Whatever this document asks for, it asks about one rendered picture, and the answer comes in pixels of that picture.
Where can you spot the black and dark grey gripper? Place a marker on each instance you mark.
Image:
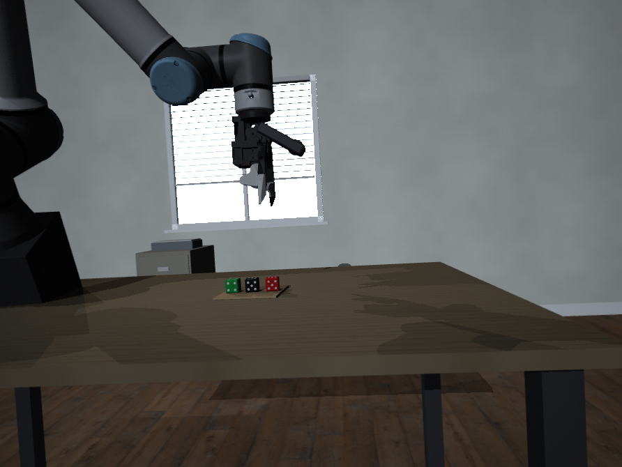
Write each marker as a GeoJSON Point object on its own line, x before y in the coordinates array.
{"type": "Point", "coordinates": [257, 153]}

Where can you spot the red die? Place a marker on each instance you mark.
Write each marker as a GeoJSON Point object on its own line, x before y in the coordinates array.
{"type": "Point", "coordinates": [272, 284]}

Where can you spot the green die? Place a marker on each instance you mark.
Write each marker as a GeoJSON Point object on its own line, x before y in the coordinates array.
{"type": "Point", "coordinates": [233, 285]}

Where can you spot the black die with white pips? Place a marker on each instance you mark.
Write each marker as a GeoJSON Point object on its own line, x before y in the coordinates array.
{"type": "Point", "coordinates": [252, 284]}

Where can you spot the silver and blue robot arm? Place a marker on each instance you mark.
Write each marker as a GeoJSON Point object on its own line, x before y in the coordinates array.
{"type": "Point", "coordinates": [177, 74]}

